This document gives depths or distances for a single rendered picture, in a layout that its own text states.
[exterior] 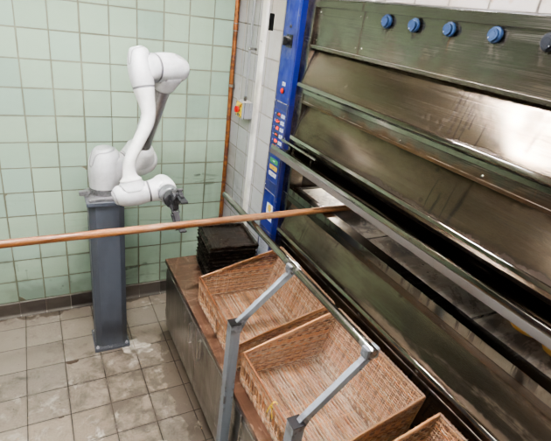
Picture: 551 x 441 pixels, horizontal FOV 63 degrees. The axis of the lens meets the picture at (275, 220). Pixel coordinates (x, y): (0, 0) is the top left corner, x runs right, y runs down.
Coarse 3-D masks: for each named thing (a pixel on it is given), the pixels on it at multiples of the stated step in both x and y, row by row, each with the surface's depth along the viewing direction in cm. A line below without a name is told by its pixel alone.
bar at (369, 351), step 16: (224, 192) 224; (240, 208) 209; (256, 224) 195; (272, 240) 184; (288, 256) 173; (288, 272) 168; (272, 288) 169; (256, 304) 168; (240, 320) 168; (352, 336) 137; (368, 352) 129; (224, 368) 178; (352, 368) 132; (224, 384) 179; (336, 384) 131; (224, 400) 182; (320, 400) 131; (224, 416) 186; (304, 416) 130; (224, 432) 191; (288, 432) 132
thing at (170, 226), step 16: (304, 208) 209; (320, 208) 212; (336, 208) 216; (160, 224) 178; (176, 224) 181; (192, 224) 184; (208, 224) 187; (0, 240) 154; (16, 240) 155; (32, 240) 157; (48, 240) 160; (64, 240) 162
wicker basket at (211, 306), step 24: (240, 264) 240; (264, 264) 248; (216, 288) 240; (240, 288) 248; (264, 288) 255; (288, 288) 237; (216, 312) 212; (264, 312) 235; (288, 312) 234; (312, 312) 202; (240, 336) 216; (264, 336) 195; (240, 360) 201; (264, 360) 201
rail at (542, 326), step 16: (272, 144) 222; (320, 176) 186; (368, 208) 161; (384, 224) 154; (416, 240) 141; (432, 256) 136; (464, 272) 126; (480, 288) 121; (512, 304) 114; (528, 320) 110
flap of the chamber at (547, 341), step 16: (288, 160) 208; (304, 160) 215; (304, 176) 196; (336, 176) 201; (336, 192) 177; (352, 192) 182; (368, 192) 188; (352, 208) 168; (384, 208) 172; (400, 224) 159; (416, 224) 164; (400, 240) 147; (432, 240) 151; (448, 256) 140; (464, 256) 144; (448, 272) 130; (480, 272) 134; (496, 272) 138; (464, 288) 126; (496, 288) 126; (512, 288) 129; (496, 304) 117; (528, 304) 121; (544, 304) 123; (512, 320) 113; (544, 320) 114; (544, 336) 107
